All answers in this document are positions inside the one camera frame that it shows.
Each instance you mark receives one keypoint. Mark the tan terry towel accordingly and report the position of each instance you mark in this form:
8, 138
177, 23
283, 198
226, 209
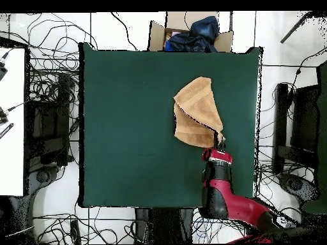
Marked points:
196, 107

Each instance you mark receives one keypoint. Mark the green covered table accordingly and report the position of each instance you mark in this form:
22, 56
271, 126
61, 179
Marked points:
323, 127

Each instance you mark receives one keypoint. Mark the dark chair base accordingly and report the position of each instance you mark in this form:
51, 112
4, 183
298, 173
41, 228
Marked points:
296, 185

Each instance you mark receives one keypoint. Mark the black metal frame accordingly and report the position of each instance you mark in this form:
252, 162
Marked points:
281, 114
62, 102

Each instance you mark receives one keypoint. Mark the dark green table cloth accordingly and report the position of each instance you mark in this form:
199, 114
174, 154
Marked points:
127, 127

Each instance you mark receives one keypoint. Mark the white desk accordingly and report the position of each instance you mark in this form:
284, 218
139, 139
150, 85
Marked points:
12, 153

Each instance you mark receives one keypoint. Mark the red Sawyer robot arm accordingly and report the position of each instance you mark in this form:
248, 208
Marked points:
237, 206

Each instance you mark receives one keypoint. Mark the black rod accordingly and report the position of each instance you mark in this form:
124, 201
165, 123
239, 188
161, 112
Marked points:
293, 28

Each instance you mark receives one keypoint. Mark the cardboard box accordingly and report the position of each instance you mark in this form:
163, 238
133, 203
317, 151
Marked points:
155, 38

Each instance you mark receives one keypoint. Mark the grey chair base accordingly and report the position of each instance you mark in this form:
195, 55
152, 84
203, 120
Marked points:
42, 176

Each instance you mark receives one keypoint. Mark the black flat strip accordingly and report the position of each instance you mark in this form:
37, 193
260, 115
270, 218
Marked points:
6, 130

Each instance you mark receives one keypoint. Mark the dark blue clothes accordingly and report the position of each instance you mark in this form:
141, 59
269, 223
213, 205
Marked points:
199, 38

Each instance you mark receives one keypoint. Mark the black camera device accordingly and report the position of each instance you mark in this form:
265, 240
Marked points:
2, 117
2, 71

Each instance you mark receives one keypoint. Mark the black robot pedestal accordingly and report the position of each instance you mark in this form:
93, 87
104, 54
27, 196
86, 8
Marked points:
163, 224

